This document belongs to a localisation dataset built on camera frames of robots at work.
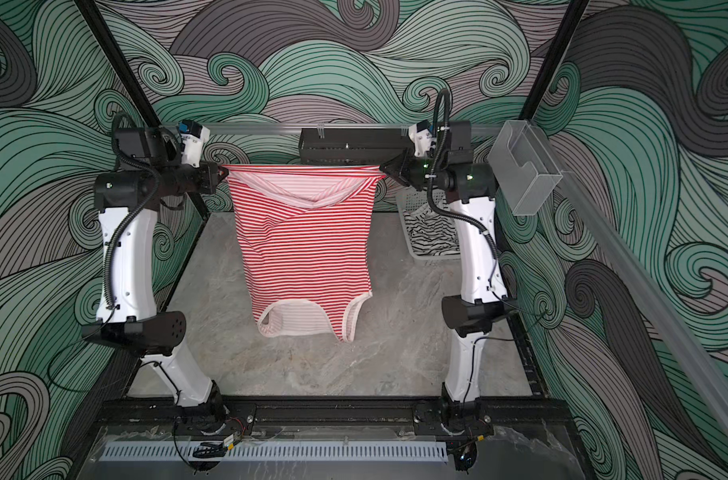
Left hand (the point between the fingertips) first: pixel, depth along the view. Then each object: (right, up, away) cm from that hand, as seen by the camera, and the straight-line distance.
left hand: (223, 166), depth 69 cm
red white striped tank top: (+18, -15, +7) cm, 25 cm away
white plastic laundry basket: (+52, -1, +49) cm, 72 cm away
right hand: (+38, 0, -1) cm, 38 cm away
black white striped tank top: (+60, -15, +43) cm, 75 cm away
